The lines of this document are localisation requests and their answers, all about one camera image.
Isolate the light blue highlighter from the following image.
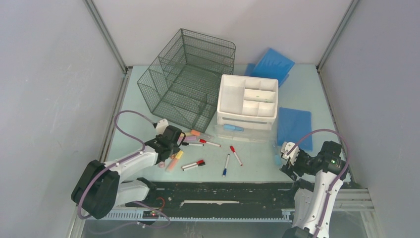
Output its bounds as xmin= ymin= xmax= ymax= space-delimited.
xmin=223 ymin=124 xmax=244 ymax=132

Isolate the white plastic drawer organizer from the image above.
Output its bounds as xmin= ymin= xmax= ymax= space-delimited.
xmin=214 ymin=74 xmax=279 ymax=142

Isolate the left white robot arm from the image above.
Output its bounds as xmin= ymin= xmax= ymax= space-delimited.
xmin=71 ymin=125 xmax=185 ymax=219

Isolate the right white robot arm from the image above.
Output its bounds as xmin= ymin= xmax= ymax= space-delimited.
xmin=280 ymin=141 xmax=347 ymax=238

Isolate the black cap marker upper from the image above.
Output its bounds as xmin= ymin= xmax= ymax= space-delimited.
xmin=181 ymin=142 xmax=204 ymax=146

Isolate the black cap marker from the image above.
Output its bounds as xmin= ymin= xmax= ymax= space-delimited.
xmin=181 ymin=142 xmax=204 ymax=146
xmin=183 ymin=162 xmax=206 ymax=171

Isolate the yellow highlighter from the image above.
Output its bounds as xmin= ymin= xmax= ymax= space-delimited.
xmin=174 ymin=150 xmax=184 ymax=160

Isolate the purple pink highlighter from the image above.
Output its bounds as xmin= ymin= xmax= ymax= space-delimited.
xmin=178 ymin=135 xmax=197 ymax=142

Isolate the orange cap clear highlighter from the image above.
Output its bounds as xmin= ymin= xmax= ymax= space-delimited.
xmin=190 ymin=130 xmax=214 ymax=140

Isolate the red cap marker upper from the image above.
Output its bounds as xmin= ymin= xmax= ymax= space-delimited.
xmin=199 ymin=139 xmax=221 ymax=147

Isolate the red cap marker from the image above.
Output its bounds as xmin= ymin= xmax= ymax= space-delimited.
xmin=229 ymin=145 xmax=243 ymax=166
xmin=199 ymin=139 xmax=221 ymax=147
xmin=181 ymin=160 xmax=204 ymax=169

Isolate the red cap marker lower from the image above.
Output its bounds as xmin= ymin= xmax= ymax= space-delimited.
xmin=181 ymin=160 xmax=204 ymax=169

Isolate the black cap marker lower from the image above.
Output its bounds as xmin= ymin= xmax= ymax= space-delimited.
xmin=183 ymin=162 xmax=206 ymax=171

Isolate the blue folder at right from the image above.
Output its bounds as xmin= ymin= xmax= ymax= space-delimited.
xmin=276 ymin=107 xmax=312 ymax=146

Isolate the blue folder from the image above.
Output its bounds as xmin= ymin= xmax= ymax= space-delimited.
xmin=244 ymin=48 xmax=295 ymax=87
xmin=276 ymin=107 xmax=312 ymax=146

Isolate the clear blue tip highlighter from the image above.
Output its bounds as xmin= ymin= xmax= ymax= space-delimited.
xmin=273 ymin=143 xmax=283 ymax=166

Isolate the red cap marker middle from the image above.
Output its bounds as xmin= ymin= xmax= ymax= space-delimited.
xmin=229 ymin=145 xmax=243 ymax=166

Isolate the blue cap whiteboard marker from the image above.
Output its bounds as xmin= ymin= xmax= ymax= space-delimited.
xmin=222 ymin=154 xmax=230 ymax=178

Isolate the blue folder at back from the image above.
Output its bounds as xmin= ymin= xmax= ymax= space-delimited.
xmin=244 ymin=48 xmax=295 ymax=87

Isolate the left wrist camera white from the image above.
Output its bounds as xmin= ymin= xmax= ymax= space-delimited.
xmin=154 ymin=119 xmax=169 ymax=135

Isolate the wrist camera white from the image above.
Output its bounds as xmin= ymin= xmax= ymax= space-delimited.
xmin=154 ymin=119 xmax=169 ymax=135
xmin=280 ymin=142 xmax=300 ymax=165

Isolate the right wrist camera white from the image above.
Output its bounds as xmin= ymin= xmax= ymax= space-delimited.
xmin=280 ymin=142 xmax=300 ymax=165

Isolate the green wire mesh basket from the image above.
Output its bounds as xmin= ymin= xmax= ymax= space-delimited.
xmin=137 ymin=28 xmax=236 ymax=132

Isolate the black front rail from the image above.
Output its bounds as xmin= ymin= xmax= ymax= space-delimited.
xmin=146 ymin=180 xmax=314 ymax=220

